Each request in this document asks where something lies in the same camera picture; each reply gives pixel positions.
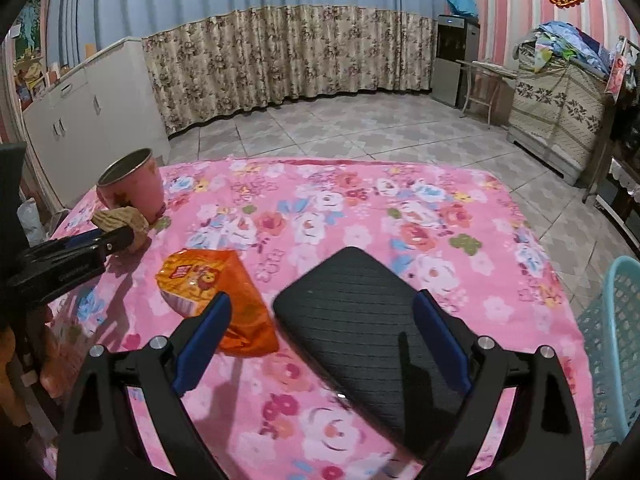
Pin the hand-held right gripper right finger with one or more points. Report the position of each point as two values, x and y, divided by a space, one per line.
442 345

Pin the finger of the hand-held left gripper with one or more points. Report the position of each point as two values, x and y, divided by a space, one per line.
65 246
116 241

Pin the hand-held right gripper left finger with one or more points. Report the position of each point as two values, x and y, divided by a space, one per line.
202 345

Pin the tan brown cloth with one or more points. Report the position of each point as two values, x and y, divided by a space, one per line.
125 217

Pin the orange snack packet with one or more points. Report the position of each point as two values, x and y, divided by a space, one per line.
225 280

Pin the black case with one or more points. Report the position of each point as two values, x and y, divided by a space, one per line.
350 320

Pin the teal plastic basket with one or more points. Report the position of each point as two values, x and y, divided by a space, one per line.
612 350

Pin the white plastic bag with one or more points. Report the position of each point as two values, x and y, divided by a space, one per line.
31 222

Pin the pink mug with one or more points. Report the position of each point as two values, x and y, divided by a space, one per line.
135 185

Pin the white cabinet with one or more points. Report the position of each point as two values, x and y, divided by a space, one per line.
85 110

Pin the pink floral tablecloth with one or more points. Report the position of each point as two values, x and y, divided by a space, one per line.
350 210

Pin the floral curtain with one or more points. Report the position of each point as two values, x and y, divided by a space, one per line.
290 55

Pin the floral covered cabinet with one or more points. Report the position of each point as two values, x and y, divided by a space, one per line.
560 110

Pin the folding table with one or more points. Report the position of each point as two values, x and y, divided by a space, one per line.
487 85

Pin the water dispenser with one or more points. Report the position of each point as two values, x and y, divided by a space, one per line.
452 60

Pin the pile of clothes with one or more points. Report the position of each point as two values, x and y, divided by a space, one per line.
575 42

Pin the blue bag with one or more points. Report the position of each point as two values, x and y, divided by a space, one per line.
462 4

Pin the wall poster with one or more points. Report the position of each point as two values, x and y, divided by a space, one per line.
30 45

